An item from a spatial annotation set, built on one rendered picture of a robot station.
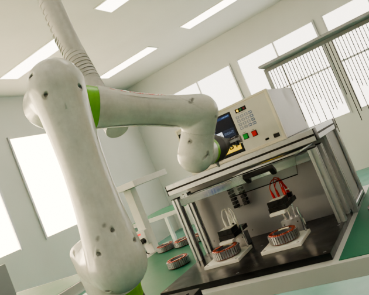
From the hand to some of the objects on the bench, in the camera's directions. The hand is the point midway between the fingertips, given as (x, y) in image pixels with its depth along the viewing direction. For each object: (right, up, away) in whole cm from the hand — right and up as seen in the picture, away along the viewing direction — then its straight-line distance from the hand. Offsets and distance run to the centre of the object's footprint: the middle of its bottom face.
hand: (236, 140), depth 159 cm
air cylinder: (+24, -35, +6) cm, 43 cm away
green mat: (+70, -17, -12) cm, 74 cm away
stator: (+16, -36, -6) cm, 40 cm away
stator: (-3, -44, +5) cm, 45 cm away
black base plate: (+9, -43, 0) cm, 44 cm away
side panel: (+53, -26, +18) cm, 62 cm away
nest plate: (-2, -45, +5) cm, 46 cm away
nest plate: (+17, -37, -7) cm, 41 cm away
